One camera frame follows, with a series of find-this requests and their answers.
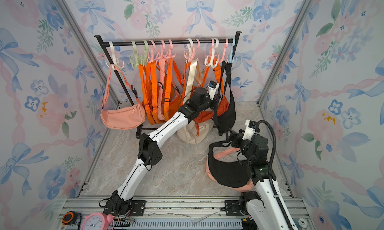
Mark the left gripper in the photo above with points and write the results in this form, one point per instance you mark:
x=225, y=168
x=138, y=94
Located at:
x=215, y=101

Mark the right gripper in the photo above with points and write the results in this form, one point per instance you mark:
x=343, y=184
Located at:
x=239, y=137

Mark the black crossbody bag front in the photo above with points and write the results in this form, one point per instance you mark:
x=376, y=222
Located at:
x=229, y=170

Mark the black crossbody bag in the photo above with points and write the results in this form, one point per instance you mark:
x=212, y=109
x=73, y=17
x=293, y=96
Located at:
x=225, y=115
x=229, y=170

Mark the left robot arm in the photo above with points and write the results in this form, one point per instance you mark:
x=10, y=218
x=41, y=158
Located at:
x=119, y=203

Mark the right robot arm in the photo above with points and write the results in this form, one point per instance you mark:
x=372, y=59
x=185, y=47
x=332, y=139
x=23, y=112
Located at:
x=265, y=205

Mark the beige crossbody bag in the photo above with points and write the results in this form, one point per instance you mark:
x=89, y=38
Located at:
x=193, y=71

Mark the white hook far left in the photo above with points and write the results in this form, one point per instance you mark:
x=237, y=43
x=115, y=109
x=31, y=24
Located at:
x=114, y=58

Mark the orange bags left cluster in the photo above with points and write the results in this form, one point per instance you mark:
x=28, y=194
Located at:
x=163, y=88

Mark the black clothes rack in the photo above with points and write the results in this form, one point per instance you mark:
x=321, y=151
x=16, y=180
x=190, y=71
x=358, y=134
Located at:
x=103, y=44

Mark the white poker chips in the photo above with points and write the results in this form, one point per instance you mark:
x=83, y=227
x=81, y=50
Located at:
x=302, y=223

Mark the pink alarm clock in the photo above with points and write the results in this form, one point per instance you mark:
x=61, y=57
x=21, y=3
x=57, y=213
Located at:
x=98, y=221

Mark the orange black tape measure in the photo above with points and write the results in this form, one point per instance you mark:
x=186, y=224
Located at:
x=70, y=218

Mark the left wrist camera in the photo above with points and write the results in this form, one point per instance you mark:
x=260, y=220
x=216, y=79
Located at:
x=212, y=89

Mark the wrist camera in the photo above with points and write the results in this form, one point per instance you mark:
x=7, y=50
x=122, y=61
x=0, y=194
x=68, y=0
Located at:
x=212, y=89
x=252, y=129

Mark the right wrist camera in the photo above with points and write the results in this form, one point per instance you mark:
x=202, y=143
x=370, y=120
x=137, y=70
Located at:
x=252, y=129

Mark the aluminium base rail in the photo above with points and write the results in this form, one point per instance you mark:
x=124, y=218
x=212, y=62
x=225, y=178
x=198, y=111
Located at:
x=177, y=213

